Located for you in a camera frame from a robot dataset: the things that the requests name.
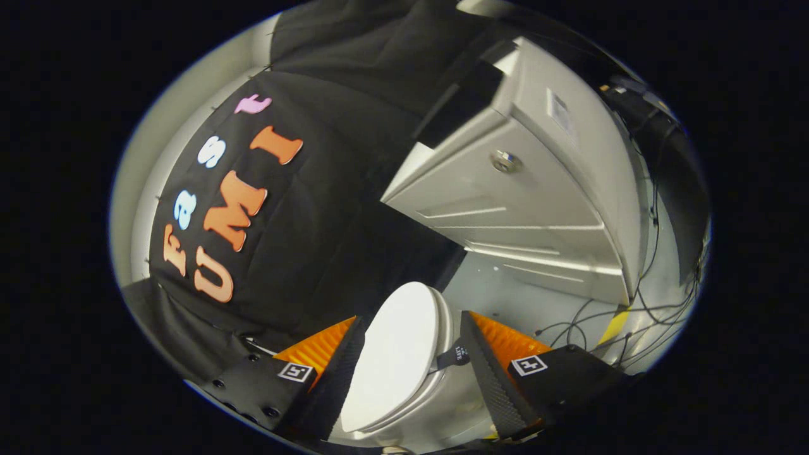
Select white toilet lid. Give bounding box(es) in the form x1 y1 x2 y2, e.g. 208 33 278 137
340 281 444 434

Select white toilet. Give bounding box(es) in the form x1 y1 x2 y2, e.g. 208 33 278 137
329 282 501 453

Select black lid pull strap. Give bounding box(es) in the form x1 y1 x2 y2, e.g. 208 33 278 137
430 340 472 373

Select white drawer cabinet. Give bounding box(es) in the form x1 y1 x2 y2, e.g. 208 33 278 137
380 37 652 306

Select black floor cables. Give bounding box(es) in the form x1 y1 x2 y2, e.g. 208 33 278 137
534 120 703 368

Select black backdrop cloth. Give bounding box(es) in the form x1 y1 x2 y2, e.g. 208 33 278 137
120 0 506 387

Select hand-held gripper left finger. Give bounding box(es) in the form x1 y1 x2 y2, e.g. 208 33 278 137
190 315 366 443

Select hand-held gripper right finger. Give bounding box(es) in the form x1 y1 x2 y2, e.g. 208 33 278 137
460 310 633 440

